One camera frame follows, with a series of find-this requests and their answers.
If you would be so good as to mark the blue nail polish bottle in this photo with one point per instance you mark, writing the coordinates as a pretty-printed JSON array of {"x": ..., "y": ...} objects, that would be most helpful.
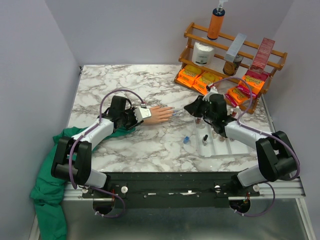
[{"x": 186, "y": 139}]

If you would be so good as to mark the white jar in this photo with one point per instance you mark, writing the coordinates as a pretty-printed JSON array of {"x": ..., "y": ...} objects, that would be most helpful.
[{"x": 202, "y": 54}]

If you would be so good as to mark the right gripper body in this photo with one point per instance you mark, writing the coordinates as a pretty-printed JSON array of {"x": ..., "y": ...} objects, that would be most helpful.
[{"x": 201, "y": 108}]

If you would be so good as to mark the white organizer tray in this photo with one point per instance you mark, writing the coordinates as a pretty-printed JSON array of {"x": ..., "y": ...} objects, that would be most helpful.
[{"x": 217, "y": 146}]

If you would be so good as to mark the green jacket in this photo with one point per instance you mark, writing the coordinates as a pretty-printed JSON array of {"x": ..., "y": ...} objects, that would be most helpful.
[{"x": 47, "y": 195}]

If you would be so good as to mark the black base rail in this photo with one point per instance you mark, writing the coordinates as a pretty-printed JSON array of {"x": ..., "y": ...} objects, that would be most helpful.
[{"x": 177, "y": 189}]

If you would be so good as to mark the orange pink box upper right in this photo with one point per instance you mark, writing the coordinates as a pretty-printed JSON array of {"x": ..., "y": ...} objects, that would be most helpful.
[{"x": 255, "y": 80}]

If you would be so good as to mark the grey blue tall box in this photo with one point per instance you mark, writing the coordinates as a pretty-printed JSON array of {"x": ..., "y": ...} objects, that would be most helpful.
[{"x": 235, "y": 47}]

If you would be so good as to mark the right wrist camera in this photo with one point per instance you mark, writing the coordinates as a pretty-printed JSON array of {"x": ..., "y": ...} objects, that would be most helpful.
[{"x": 211, "y": 90}]

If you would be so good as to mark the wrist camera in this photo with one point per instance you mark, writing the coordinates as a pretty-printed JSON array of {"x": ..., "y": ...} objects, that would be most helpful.
[
  {"x": 211, "y": 90},
  {"x": 142, "y": 113}
]

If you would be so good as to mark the red polish bottle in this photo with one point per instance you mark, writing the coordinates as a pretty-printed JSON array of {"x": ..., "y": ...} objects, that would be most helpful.
[{"x": 198, "y": 120}]

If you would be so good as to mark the mannequin hand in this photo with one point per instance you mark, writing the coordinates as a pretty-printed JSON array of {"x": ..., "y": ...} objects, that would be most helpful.
[{"x": 159, "y": 114}]

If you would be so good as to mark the dark glass jar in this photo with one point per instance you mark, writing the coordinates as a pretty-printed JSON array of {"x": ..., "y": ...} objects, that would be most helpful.
[{"x": 231, "y": 68}]

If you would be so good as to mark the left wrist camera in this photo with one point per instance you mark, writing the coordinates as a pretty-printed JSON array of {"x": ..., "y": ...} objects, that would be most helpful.
[{"x": 142, "y": 113}]

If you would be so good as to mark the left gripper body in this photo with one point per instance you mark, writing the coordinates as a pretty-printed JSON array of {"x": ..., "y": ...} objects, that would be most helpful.
[{"x": 129, "y": 119}]

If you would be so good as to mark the orange box far left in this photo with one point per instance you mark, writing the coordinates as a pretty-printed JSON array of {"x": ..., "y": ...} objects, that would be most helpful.
[{"x": 188, "y": 75}]

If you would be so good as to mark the black cap glitter polish bottle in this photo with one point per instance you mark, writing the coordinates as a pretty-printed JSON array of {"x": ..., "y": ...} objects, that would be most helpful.
[{"x": 204, "y": 140}]

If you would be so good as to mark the wooden shelf rack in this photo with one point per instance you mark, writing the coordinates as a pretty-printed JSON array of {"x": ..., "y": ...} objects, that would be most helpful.
[{"x": 248, "y": 50}]

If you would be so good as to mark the red tall box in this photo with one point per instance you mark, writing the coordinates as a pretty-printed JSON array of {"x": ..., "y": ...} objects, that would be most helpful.
[{"x": 262, "y": 56}]

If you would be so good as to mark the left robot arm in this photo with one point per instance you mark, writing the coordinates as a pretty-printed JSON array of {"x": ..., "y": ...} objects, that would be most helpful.
[{"x": 73, "y": 157}]

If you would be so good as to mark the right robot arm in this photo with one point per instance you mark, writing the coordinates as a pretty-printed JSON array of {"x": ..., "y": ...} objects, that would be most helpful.
[{"x": 275, "y": 155}]

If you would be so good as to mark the orange spray bottle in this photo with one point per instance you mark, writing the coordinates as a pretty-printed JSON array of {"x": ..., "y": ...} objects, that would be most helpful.
[{"x": 216, "y": 21}]

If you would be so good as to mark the orange pink box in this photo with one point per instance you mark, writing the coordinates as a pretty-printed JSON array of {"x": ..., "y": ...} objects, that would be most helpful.
[
  {"x": 255, "y": 80},
  {"x": 236, "y": 97}
]

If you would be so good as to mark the orange pink box lower right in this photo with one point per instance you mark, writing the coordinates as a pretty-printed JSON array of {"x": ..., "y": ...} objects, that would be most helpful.
[{"x": 236, "y": 97}]

